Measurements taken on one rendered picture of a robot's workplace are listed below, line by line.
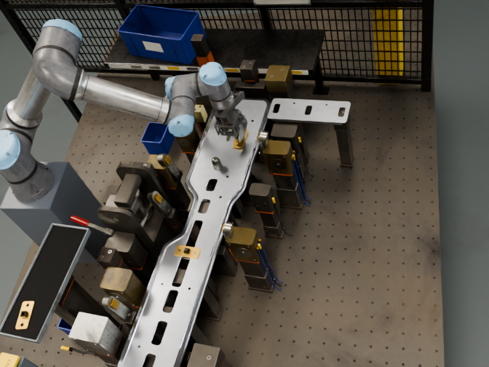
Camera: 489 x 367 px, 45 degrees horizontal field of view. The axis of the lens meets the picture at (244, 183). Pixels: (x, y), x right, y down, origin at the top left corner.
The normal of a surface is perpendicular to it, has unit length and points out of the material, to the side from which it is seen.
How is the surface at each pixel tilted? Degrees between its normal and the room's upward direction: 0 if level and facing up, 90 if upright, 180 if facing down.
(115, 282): 0
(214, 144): 0
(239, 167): 0
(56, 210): 90
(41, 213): 90
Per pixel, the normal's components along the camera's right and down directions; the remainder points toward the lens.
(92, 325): -0.22, -0.57
